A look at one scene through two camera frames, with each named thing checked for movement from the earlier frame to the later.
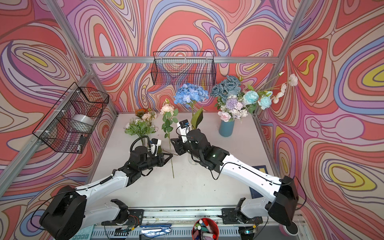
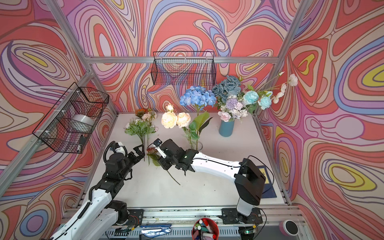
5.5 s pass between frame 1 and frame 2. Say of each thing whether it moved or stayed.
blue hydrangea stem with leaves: moved
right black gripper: moved
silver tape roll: stayed
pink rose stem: stayed
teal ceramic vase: stayed
